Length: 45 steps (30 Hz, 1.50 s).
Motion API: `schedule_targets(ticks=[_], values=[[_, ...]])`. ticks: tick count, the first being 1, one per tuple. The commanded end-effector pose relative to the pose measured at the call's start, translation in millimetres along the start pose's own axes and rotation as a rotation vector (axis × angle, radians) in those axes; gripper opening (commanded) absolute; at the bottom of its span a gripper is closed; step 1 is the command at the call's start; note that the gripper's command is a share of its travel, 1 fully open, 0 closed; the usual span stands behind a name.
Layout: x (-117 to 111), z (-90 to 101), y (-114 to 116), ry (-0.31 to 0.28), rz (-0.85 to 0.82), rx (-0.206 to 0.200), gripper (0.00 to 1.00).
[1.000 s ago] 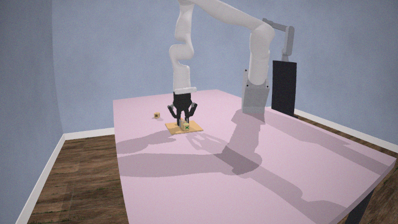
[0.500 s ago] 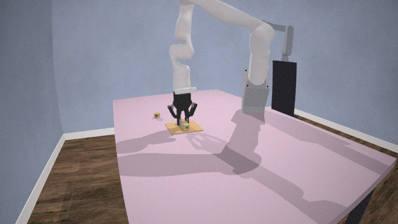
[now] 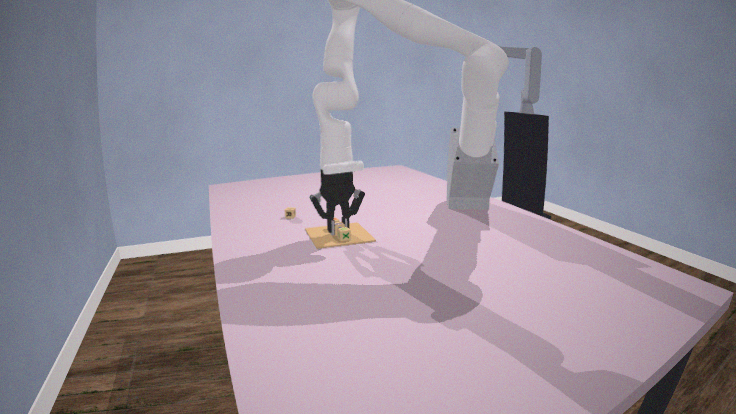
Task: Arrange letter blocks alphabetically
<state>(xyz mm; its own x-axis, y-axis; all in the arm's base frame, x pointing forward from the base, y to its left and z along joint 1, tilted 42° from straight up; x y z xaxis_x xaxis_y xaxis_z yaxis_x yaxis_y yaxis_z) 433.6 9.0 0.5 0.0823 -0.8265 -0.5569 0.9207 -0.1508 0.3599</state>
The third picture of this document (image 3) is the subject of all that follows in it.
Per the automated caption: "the tan flat mat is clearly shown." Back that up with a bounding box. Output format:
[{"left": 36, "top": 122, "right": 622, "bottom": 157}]
[{"left": 305, "top": 223, "right": 376, "bottom": 249}]

